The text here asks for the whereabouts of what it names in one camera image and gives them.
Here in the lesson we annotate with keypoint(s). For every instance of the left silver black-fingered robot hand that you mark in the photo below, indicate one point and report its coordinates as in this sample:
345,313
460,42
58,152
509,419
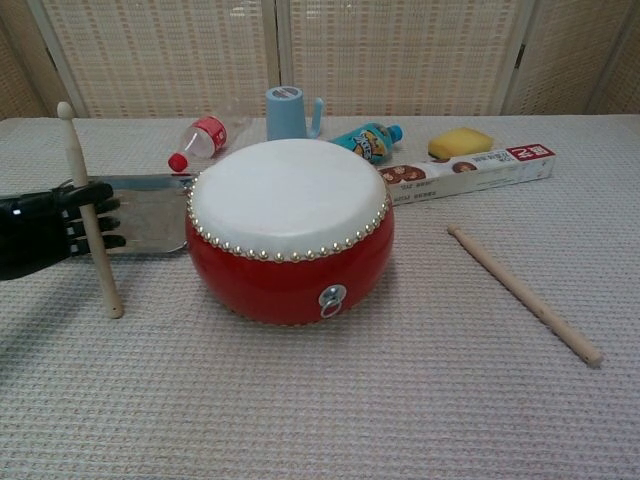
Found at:
30,225

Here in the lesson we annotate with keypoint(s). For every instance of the wooden drumstick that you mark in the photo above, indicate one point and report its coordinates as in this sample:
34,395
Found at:
95,230
525,295

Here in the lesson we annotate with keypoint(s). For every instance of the red drum with white skin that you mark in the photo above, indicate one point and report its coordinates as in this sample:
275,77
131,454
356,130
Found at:
285,200

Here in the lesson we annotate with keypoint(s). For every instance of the rectangular steel tray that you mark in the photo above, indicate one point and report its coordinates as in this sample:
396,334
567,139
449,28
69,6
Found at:
150,215

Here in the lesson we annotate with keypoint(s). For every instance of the clear plastic bottle red cap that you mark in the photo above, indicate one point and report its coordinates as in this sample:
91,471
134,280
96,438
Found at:
205,137

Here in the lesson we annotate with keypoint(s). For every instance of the bamboo folding screen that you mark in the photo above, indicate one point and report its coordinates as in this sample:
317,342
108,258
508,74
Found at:
160,55

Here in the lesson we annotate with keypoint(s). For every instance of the light blue plastic cup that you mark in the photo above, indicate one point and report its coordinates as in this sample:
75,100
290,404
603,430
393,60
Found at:
285,115

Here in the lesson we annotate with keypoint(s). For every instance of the white woven tablecloth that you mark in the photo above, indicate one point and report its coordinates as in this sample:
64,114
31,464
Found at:
300,400

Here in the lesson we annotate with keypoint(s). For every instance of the colourful drink bottle blue cap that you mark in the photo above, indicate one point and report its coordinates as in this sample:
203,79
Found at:
365,142

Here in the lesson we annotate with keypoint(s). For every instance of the yellow sponge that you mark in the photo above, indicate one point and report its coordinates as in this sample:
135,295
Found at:
460,142

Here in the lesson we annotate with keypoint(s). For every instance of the long cling film box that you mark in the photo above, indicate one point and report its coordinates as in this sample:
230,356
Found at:
480,172

